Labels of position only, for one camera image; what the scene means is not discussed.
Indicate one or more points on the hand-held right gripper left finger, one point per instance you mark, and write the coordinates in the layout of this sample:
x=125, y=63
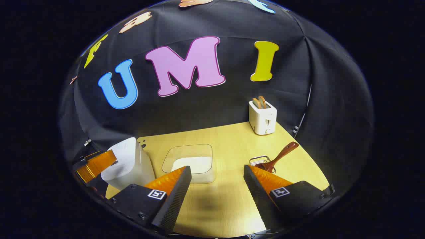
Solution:
x=172, y=199

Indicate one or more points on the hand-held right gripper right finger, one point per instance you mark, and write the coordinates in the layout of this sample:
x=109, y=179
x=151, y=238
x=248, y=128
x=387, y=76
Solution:
x=259, y=196

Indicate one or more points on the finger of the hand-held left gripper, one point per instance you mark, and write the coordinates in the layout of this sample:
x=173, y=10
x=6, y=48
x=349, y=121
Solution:
x=96, y=164

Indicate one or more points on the white rice cooker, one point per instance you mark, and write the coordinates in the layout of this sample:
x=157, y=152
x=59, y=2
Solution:
x=129, y=162

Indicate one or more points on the white rice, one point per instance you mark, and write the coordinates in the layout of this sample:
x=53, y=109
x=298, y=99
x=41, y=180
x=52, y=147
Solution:
x=196, y=163

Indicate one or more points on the brown wooden spoon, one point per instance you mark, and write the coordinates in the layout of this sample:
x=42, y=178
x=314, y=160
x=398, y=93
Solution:
x=279, y=156

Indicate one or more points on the white cloth clip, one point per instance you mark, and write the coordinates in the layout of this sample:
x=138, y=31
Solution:
x=87, y=142

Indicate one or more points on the clear plastic container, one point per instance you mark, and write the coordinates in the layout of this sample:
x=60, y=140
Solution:
x=186, y=151

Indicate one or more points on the white toaster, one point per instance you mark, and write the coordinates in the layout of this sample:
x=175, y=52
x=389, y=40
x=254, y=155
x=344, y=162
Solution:
x=262, y=121

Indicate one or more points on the brown toast slice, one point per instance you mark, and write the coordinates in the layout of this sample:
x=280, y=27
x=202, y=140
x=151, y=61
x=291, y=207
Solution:
x=256, y=103
x=263, y=101

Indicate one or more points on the black backdrop cloth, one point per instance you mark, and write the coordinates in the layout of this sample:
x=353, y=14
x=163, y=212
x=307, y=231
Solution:
x=232, y=99

